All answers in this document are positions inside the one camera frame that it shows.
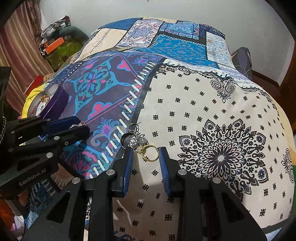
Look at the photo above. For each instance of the striped pink curtain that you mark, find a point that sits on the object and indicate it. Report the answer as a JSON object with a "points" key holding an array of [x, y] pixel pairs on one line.
{"points": [[20, 37]]}

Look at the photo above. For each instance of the blue patchwork bedspread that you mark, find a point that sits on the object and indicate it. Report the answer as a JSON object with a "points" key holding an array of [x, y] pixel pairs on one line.
{"points": [[177, 79]]}

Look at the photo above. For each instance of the left hand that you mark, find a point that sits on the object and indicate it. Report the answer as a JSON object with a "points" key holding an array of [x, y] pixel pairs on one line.
{"points": [[22, 199]]}

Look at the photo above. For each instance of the pile of clothes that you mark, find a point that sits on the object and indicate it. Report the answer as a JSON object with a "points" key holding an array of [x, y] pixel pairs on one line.
{"points": [[57, 25]]}

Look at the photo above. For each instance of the orange left sleeve forearm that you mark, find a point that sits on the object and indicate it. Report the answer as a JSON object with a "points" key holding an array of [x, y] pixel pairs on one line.
{"points": [[6, 214]]}

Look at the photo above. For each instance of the yellow cartoon blanket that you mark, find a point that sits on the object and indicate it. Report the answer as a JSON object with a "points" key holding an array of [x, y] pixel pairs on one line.
{"points": [[30, 98]]}

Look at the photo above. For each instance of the red book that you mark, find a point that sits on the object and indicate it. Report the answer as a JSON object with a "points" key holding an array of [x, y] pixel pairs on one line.
{"points": [[34, 84]]}

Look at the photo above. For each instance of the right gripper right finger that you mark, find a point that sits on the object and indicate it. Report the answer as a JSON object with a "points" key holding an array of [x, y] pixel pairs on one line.
{"points": [[164, 161]]}

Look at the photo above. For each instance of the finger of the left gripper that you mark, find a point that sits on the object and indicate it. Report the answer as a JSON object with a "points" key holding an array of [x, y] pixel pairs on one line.
{"points": [[56, 126], [72, 135]]}

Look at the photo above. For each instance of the orange box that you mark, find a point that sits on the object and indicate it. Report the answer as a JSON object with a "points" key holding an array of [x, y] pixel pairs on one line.
{"points": [[51, 45]]}

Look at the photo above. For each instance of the dark blue bag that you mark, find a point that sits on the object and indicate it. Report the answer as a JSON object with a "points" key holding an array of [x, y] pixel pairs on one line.
{"points": [[241, 59]]}

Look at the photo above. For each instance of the heart-shaped purple jewelry box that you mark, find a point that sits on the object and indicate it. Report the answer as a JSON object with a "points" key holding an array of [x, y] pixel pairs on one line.
{"points": [[49, 104]]}

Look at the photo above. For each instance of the silver ornate earring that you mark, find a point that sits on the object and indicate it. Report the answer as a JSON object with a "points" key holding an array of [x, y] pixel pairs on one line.
{"points": [[133, 138]]}

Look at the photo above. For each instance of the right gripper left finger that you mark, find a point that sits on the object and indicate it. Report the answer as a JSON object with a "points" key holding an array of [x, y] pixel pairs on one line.
{"points": [[128, 160]]}

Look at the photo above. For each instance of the green patterned storage box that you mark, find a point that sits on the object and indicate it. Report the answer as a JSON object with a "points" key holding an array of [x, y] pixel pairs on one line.
{"points": [[60, 55]]}

